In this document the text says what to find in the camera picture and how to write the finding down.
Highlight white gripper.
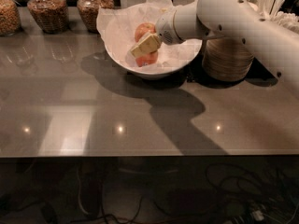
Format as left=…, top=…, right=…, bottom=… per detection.
left=130, top=9, right=183, bottom=58

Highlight red apple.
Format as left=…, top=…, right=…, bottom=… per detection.
left=135, top=22, right=156, bottom=42
left=135, top=51, right=158, bottom=67

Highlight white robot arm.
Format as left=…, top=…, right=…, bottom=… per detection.
left=130, top=0, right=299, bottom=92

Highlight white ceramic bowl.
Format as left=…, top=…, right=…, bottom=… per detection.
left=104, top=4, right=203, bottom=80

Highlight white tissue paper liner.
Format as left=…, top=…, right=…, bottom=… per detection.
left=96, top=0, right=200, bottom=74

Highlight right glass cereal jar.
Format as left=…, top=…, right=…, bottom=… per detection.
left=77, top=0, right=114, bottom=33

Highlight glass cereal jar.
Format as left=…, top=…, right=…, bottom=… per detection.
left=77, top=0, right=114, bottom=33
left=0, top=0, right=21, bottom=36
left=27, top=0, right=69, bottom=34

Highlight front stack paper bowls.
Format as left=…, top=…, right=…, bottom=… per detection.
left=202, top=38, right=253, bottom=82

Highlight middle glass cereal jar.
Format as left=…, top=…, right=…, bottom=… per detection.
left=27, top=0, right=69, bottom=34

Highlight white plastic cutlery bunch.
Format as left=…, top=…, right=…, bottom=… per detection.
left=247, top=0, right=299, bottom=34

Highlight left glass cereal jar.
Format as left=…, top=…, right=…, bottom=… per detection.
left=0, top=0, right=21, bottom=36

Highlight cables under table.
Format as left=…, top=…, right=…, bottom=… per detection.
left=71, top=159, right=299, bottom=224

